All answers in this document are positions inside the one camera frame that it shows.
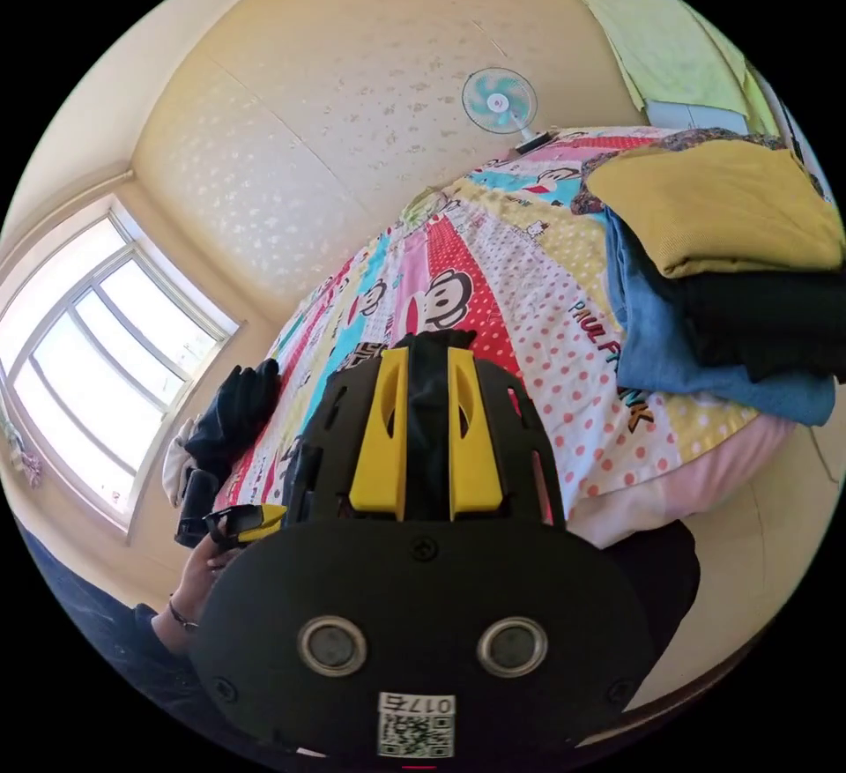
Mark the person's left hand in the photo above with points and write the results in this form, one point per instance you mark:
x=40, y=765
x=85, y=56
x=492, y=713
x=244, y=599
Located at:
x=201, y=571

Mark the yellow-green curtain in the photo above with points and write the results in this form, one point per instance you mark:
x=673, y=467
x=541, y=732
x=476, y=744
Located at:
x=661, y=39

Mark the person's left forearm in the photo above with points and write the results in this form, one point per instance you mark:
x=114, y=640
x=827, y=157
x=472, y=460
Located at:
x=173, y=624

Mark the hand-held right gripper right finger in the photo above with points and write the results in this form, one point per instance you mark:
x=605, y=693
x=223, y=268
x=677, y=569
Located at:
x=472, y=462

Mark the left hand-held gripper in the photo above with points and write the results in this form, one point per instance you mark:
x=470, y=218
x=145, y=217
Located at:
x=197, y=502

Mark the window with white frame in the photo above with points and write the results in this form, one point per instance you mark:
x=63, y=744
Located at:
x=99, y=356

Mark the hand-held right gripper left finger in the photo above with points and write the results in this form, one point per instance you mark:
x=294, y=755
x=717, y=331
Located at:
x=380, y=456

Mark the person's body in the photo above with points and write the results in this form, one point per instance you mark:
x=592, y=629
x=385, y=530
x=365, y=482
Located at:
x=99, y=641

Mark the black turtleneck long sleeve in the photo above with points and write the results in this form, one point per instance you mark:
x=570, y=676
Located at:
x=427, y=422

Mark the pile of clothes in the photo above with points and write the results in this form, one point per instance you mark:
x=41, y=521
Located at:
x=231, y=409
x=727, y=218

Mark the bed with cartoon print quilt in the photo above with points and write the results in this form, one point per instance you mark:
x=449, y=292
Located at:
x=529, y=297

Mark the teal standing fan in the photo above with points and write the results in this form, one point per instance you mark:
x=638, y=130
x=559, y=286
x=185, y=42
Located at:
x=499, y=102

